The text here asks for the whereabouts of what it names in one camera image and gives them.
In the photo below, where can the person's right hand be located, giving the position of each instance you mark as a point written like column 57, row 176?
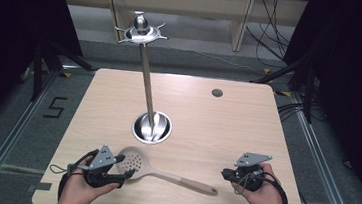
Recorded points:
column 266, row 200

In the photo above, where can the black metal stand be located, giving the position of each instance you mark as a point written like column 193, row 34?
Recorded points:
column 309, row 87
column 40, row 68

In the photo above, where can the black curtain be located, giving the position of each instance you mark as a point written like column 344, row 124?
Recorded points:
column 6, row 48
column 353, row 98

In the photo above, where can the person's left hand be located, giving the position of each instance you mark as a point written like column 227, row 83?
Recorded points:
column 77, row 185

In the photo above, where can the metal utensil stand with hooks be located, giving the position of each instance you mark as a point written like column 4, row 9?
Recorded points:
column 147, row 78

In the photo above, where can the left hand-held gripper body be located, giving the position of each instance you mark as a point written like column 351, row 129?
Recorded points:
column 101, row 161

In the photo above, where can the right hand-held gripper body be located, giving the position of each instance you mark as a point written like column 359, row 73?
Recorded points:
column 249, row 175

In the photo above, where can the beige slotted spoon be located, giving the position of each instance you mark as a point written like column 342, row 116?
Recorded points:
column 178, row 180

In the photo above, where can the aluminium floor rail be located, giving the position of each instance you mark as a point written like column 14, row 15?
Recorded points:
column 7, row 145
column 326, row 176

